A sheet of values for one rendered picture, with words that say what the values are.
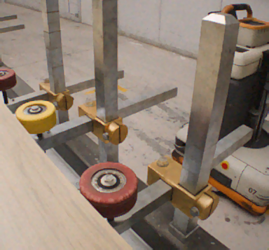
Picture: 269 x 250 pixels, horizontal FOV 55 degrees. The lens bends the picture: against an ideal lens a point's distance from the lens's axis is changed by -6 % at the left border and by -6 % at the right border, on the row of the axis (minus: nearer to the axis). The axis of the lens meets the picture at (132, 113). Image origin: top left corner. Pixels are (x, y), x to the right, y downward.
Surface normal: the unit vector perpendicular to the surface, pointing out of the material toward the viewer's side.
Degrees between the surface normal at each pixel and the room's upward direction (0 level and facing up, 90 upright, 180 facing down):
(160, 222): 0
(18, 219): 0
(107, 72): 90
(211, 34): 90
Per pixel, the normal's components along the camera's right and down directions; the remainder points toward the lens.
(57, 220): 0.02, -0.87
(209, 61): -0.76, 0.31
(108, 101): 0.65, 0.39
